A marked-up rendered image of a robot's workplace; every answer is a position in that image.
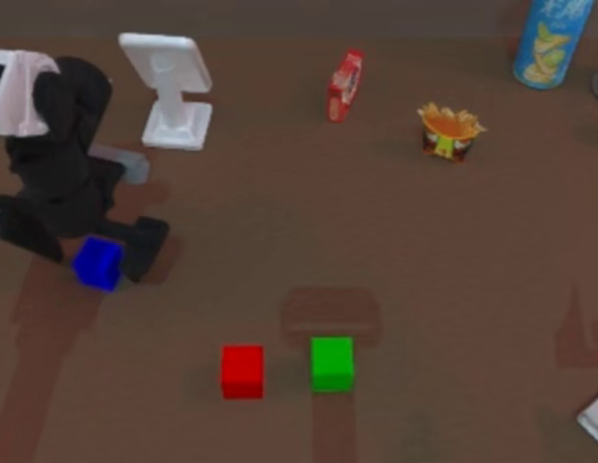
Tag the french fries carton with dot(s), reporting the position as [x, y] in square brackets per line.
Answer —
[448, 135]

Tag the red snack box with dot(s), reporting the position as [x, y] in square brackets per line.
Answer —
[345, 86]

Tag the red cube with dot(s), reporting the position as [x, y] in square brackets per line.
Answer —
[242, 371]

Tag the green cube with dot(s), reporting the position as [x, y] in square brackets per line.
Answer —
[332, 363]

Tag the white phone stand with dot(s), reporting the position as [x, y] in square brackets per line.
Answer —
[176, 91]

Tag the grey camera box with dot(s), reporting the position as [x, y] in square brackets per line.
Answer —
[127, 164]

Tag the blue chips can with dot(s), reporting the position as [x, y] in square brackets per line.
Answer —
[550, 43]

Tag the blue cube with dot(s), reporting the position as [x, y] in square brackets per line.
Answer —
[97, 264]

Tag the white flat object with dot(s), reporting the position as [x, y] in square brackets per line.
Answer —
[595, 415]

